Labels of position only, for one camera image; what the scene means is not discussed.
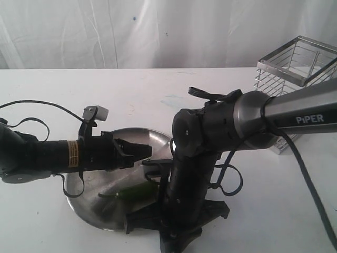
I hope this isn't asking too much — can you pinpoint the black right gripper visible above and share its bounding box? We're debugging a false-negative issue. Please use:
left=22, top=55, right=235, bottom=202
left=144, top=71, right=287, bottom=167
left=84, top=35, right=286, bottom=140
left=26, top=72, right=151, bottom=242
left=125, top=200, right=230, bottom=252

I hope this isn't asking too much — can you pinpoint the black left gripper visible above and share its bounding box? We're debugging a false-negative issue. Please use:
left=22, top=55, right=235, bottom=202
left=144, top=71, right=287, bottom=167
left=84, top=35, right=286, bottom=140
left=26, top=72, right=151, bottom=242
left=79, top=132, right=152, bottom=171

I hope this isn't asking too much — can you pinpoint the green chili pepper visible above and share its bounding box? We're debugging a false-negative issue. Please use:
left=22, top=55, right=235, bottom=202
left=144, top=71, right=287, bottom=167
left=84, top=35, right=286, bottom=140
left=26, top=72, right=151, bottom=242
left=98, top=182, right=158, bottom=204

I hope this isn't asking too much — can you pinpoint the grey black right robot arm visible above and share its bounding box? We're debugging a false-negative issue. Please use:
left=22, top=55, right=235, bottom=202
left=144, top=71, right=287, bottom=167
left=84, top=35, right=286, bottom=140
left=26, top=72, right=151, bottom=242
left=125, top=79, right=336, bottom=252

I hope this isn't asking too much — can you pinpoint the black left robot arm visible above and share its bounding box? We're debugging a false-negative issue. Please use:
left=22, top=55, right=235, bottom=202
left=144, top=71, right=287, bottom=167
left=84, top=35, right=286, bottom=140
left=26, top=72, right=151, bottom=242
left=1, top=119, right=152, bottom=183

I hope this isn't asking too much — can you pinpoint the round steel plate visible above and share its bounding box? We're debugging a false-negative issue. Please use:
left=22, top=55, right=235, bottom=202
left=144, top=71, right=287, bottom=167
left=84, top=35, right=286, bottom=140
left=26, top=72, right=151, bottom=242
left=64, top=126, right=172, bottom=232

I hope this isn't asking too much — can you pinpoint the white backdrop curtain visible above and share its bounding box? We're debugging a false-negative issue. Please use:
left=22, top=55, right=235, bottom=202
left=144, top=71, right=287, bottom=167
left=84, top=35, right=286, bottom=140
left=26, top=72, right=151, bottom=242
left=1, top=1, right=336, bottom=69

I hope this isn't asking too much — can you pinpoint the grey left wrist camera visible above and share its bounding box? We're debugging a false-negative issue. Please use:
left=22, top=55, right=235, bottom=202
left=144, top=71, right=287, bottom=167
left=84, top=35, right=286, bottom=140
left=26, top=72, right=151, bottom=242
left=83, top=105, right=108, bottom=121

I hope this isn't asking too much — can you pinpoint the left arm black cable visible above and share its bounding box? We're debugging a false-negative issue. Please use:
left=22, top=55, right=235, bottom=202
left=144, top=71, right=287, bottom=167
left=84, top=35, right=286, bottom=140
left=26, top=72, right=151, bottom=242
left=0, top=99, right=89, bottom=199

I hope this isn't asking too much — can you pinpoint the chrome wire utensil basket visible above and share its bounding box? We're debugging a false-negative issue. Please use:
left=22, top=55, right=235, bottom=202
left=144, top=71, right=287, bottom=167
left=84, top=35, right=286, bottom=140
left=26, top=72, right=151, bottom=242
left=256, top=35, right=337, bottom=156

